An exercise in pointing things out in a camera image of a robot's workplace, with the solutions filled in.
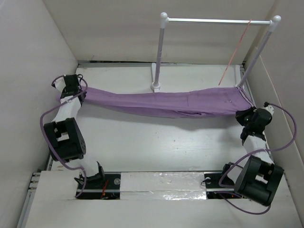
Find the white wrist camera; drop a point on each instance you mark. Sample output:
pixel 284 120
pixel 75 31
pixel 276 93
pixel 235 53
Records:
pixel 59 83
pixel 267 106

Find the white clothes rack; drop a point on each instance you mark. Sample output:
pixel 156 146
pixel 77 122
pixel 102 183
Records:
pixel 165 19

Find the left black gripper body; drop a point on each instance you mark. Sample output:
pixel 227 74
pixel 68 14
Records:
pixel 83 93

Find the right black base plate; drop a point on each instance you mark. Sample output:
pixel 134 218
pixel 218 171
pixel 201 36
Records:
pixel 213 190

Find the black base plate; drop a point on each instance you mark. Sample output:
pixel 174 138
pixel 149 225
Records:
pixel 213 190
pixel 107 188

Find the pink wire hanger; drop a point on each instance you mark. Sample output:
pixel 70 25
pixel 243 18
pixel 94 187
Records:
pixel 234 53

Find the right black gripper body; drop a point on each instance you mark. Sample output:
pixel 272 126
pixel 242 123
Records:
pixel 250 123

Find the aluminium frame rail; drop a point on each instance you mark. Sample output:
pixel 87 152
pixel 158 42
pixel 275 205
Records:
pixel 53 147

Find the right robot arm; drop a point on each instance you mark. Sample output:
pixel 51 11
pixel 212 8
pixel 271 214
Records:
pixel 260 176

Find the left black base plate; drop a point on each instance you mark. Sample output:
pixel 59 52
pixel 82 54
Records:
pixel 107 188

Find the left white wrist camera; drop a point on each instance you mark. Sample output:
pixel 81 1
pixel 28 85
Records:
pixel 59 83

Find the purple trousers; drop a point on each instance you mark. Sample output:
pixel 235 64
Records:
pixel 212 102

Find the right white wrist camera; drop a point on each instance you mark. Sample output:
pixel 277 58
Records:
pixel 267 106

